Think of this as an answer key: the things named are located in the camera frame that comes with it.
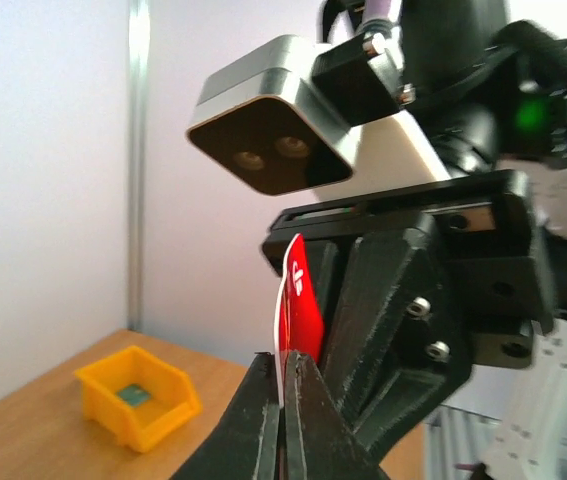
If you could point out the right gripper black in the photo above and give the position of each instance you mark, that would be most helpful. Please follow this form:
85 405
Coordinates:
407 279

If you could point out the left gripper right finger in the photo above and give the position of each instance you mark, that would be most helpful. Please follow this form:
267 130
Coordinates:
318 443

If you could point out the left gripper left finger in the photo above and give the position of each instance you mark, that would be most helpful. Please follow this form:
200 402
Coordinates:
244 443

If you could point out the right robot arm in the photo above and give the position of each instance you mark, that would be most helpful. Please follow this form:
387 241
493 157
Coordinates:
522 113

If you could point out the teal card in bin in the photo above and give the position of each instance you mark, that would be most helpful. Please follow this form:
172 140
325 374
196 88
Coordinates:
134 395

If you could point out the yellow bin far right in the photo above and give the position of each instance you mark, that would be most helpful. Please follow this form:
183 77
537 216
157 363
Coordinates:
174 399

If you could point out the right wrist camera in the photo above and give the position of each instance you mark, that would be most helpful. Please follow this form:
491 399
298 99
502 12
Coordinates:
293 115

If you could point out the right aluminium frame post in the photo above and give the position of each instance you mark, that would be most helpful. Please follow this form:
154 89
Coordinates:
139 37

